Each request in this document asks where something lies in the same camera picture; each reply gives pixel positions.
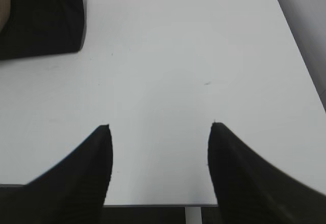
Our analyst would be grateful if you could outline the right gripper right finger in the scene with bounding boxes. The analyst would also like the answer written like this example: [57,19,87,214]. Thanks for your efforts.
[207,122,325,223]

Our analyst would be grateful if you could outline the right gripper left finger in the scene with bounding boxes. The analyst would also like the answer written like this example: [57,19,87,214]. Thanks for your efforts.
[1,125,113,223]

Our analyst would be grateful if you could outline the black tote bag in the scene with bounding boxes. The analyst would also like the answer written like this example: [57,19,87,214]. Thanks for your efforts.
[1,0,85,60]

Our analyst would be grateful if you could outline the white table leg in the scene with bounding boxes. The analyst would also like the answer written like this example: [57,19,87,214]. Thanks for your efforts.
[184,207,202,224]

